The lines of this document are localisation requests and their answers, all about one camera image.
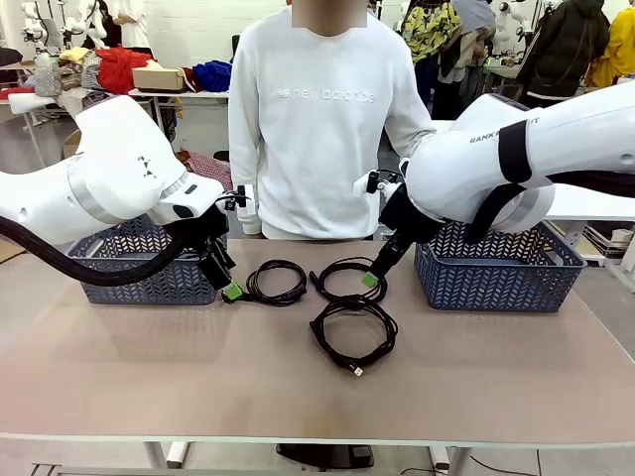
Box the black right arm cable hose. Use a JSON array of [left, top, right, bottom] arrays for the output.
[[545, 171, 635, 198]]

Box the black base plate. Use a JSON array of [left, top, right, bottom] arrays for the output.
[[276, 443, 376, 470]]

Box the person in yellow coat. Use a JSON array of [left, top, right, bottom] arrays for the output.
[[587, 7, 635, 89]]

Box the black USB cable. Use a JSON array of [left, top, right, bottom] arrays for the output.
[[309, 296, 400, 381]]

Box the red checkered cloth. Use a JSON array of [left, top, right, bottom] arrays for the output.
[[176, 147, 233, 192]]

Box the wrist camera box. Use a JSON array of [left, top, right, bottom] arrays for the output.
[[220, 183, 259, 218], [352, 169, 403, 197]]

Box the person in yellow patterned top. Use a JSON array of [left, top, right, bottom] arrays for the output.
[[401, 1, 466, 64]]

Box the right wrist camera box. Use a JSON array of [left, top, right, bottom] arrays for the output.
[[352, 169, 403, 197]]

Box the person in dark jacket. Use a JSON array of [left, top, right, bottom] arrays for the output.
[[515, 0, 612, 109]]

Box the black power cable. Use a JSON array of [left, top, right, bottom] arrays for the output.
[[232, 260, 308, 304]]

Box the white table frame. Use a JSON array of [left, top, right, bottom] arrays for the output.
[[29, 439, 472, 476]]

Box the brown cardboard box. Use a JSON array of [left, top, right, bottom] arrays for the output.
[[131, 66, 188, 93]]

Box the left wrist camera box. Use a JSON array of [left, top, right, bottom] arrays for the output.
[[220, 183, 259, 218]]

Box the white clothes table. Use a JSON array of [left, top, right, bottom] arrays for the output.
[[8, 87, 230, 160]]

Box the red garment pile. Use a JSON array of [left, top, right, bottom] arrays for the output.
[[95, 46, 159, 94]]

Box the person in white sweatshirt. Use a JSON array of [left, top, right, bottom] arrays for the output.
[[227, 0, 438, 242]]

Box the grey-blue perforated plastic basket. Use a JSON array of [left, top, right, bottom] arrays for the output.
[[65, 212, 222, 306], [413, 217, 588, 313]]

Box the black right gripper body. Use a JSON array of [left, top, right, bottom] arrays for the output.
[[379, 185, 443, 248]]

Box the blue garment pile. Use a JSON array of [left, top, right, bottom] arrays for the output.
[[191, 59, 234, 93]]

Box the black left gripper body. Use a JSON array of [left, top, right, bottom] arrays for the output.
[[190, 202, 231, 260]]

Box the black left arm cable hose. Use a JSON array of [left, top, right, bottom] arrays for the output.
[[0, 215, 199, 288]]

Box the grey patterned bag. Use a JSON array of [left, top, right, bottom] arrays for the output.
[[33, 62, 64, 98]]

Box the black braided cable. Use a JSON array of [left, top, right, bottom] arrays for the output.
[[310, 256, 389, 303]]

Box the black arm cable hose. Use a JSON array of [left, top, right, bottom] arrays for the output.
[[545, 171, 635, 198], [0, 215, 199, 288]]

